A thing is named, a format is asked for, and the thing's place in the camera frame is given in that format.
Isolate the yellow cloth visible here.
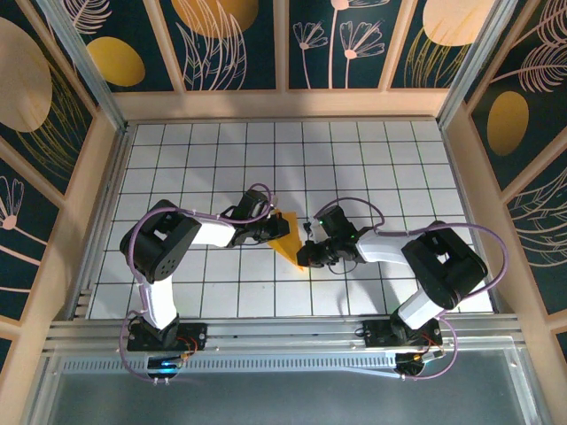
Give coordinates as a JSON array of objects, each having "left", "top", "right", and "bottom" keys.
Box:
[{"left": 267, "top": 211, "right": 307, "bottom": 272}]

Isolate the grey translucent panel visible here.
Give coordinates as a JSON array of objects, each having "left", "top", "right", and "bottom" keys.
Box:
[{"left": 21, "top": 371, "right": 546, "bottom": 425}]

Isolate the thin black cable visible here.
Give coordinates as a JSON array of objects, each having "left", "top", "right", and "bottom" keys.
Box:
[{"left": 327, "top": 260, "right": 361, "bottom": 276}]

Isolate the aluminium mounting rail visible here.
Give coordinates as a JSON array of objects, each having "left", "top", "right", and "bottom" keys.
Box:
[{"left": 43, "top": 314, "right": 531, "bottom": 355}]

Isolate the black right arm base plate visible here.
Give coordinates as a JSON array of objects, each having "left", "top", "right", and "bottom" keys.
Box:
[{"left": 361, "top": 319, "right": 444, "bottom": 349}]

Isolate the slotted grey cable duct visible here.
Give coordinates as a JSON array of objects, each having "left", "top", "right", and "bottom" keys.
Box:
[{"left": 59, "top": 356, "right": 400, "bottom": 374}]

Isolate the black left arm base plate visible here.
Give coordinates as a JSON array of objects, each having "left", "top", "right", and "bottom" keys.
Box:
[{"left": 127, "top": 321, "right": 208, "bottom": 352}]

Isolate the aluminium corner post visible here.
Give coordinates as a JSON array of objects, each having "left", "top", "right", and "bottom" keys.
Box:
[
  {"left": 436, "top": 0, "right": 519, "bottom": 129},
  {"left": 37, "top": 0, "right": 132, "bottom": 134}
]

